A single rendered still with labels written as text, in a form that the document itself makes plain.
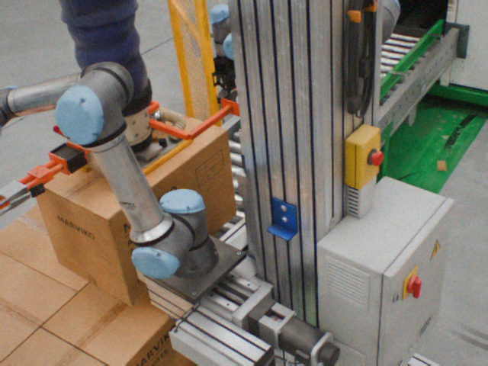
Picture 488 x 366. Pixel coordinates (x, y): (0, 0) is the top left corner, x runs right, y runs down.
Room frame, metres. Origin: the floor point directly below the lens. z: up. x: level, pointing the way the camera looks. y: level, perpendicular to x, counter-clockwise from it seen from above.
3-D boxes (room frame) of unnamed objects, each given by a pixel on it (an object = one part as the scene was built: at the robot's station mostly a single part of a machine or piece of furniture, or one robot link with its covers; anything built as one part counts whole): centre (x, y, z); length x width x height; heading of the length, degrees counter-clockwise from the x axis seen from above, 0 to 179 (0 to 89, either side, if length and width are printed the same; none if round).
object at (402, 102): (2.76, -0.73, 0.50); 2.31 x 0.05 x 0.19; 142
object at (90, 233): (1.90, 0.38, 0.87); 0.60 x 0.40 x 0.40; 138
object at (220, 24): (1.93, 0.00, 1.50); 0.09 x 0.08 x 0.11; 67
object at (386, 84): (3.07, -0.90, 0.60); 1.60 x 0.10 x 0.09; 142
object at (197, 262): (1.35, 0.17, 1.09); 0.15 x 0.15 x 0.10
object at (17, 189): (1.55, 0.69, 1.20); 0.07 x 0.07 x 0.04; 48
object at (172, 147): (1.84, 0.31, 1.10); 0.34 x 0.10 x 0.05; 138
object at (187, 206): (1.35, 0.17, 1.20); 0.13 x 0.12 x 0.14; 156
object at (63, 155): (1.72, 0.54, 1.20); 0.10 x 0.08 x 0.06; 48
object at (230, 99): (1.95, -0.02, 1.20); 0.09 x 0.08 x 0.05; 48
